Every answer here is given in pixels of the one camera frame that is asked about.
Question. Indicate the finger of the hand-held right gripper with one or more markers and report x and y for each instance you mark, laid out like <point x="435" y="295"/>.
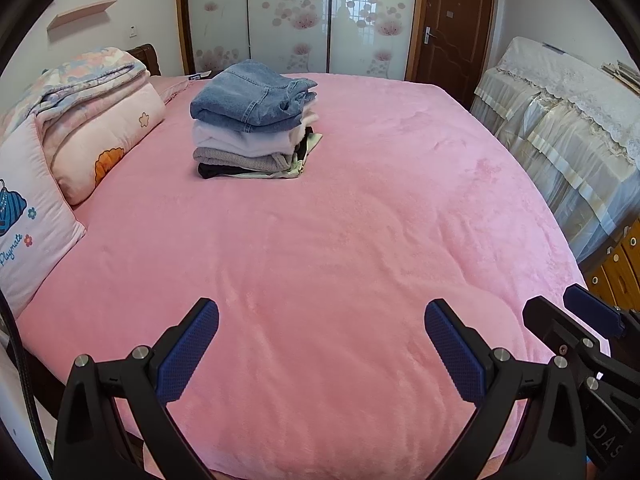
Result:
<point x="550" y="322"/>
<point x="592" y="310"/>

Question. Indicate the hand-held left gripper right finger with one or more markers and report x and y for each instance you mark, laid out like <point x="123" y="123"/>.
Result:
<point x="455" y="355"/>

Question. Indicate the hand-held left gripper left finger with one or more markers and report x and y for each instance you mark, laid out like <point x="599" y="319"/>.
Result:
<point x="190" y="350"/>

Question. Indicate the blue denim jacket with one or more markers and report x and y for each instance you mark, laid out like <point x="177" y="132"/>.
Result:
<point x="240" y="95"/>

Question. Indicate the wooden drawer cabinet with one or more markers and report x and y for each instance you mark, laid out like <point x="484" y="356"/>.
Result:
<point x="615" y="270"/>

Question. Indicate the pink bed blanket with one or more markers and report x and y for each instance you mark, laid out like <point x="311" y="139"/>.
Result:
<point x="325" y="240"/>

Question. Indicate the black folded garment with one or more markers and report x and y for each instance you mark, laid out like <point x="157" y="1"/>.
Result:
<point x="215" y="171"/>

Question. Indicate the furniture under white lace cover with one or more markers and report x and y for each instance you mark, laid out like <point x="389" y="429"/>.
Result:
<point x="560" y="125"/>

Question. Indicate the grey folded garment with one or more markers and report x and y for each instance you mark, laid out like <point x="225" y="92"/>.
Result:
<point x="230" y="157"/>

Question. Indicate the white pillow with blue print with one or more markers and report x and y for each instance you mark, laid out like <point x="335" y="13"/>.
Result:
<point x="35" y="220"/>

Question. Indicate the white folded sweater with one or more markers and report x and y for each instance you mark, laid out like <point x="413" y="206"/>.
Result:
<point x="235" y="140"/>

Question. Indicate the stack of books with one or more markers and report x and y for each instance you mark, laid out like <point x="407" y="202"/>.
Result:
<point x="622" y="72"/>

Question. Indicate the small flat box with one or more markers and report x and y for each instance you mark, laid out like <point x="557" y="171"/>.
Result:
<point x="200" y="76"/>

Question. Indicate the brown wooden door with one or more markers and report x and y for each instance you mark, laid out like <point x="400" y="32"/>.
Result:
<point x="455" y="60"/>

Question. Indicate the floral folded quilt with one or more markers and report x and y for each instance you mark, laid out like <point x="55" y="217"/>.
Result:
<point x="85" y="75"/>

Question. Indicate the dark wooden headboard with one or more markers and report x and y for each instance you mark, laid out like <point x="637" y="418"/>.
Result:
<point x="147" y="57"/>

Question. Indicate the pink wall shelf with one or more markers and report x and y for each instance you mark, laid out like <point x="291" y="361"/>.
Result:
<point x="80" y="12"/>

